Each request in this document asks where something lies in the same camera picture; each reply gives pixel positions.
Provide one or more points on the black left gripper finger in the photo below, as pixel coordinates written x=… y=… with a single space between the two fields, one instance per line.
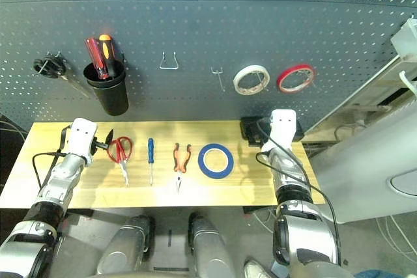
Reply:
x=110 y=138

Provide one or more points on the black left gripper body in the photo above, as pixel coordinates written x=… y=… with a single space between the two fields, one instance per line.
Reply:
x=95 y=146

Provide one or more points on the orange black needle-nose pliers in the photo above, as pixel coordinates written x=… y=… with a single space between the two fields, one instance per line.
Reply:
x=180 y=162

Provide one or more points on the blue tape roll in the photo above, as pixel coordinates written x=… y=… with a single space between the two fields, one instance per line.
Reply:
x=202 y=164

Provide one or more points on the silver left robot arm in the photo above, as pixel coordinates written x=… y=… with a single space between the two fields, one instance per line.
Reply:
x=55 y=180

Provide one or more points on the dark grey pegboard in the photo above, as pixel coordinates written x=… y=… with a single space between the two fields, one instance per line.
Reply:
x=195 y=24

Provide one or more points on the black plastic cup holder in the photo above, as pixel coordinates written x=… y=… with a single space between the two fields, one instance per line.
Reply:
x=110 y=95

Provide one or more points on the metal scissors hook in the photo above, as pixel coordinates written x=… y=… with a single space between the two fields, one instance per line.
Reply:
x=53 y=56

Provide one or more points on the silver robot left leg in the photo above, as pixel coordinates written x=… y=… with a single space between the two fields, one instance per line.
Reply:
x=123 y=245

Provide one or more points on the silver robot leg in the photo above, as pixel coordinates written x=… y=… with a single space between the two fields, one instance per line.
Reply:
x=208 y=248
x=123 y=245

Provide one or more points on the short black floor tape strip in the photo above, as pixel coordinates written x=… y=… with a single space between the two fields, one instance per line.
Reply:
x=169 y=238

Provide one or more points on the metal double prong hook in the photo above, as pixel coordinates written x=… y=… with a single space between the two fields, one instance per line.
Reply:
x=219 y=77

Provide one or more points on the white tape roll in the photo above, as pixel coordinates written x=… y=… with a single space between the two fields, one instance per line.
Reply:
x=237 y=81

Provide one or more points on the black plastic tool case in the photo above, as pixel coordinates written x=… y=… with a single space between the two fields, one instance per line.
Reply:
x=251 y=130

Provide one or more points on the long black floor tape strip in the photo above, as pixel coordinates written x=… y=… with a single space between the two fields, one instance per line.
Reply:
x=171 y=269

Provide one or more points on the silver robot right leg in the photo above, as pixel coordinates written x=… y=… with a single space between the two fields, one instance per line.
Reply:
x=208 y=248

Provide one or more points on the red tape roll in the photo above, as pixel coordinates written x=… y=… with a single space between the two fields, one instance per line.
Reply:
x=281 y=81

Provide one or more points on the white bystander shoe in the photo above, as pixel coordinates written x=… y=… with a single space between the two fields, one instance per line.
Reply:
x=255 y=269

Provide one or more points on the white machine housing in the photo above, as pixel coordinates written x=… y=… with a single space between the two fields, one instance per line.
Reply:
x=358 y=167

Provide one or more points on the blue jeans bystander leg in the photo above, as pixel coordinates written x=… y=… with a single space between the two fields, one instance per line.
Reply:
x=374 y=274

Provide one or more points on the grey metal box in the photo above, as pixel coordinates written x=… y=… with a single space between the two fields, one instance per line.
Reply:
x=405 y=38

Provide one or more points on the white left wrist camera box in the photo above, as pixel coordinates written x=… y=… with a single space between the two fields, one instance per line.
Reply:
x=81 y=134

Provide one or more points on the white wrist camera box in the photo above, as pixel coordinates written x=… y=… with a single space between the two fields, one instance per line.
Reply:
x=283 y=128
x=81 y=134

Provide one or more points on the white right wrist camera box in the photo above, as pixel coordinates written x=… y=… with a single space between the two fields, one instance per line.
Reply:
x=283 y=128

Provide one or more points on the beige wooden frame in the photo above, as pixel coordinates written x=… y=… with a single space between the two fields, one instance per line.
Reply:
x=374 y=86

